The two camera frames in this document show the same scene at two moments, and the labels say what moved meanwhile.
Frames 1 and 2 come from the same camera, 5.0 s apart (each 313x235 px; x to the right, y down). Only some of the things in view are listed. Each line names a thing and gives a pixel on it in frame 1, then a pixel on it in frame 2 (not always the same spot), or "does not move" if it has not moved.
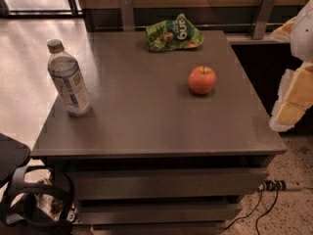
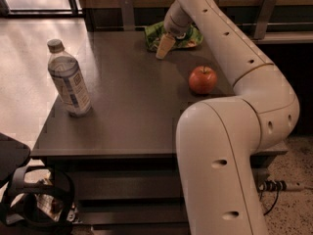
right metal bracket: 265,16 does not move
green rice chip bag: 164,35 does not move
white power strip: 273,185 does not move
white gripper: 303,33 -> 172,25
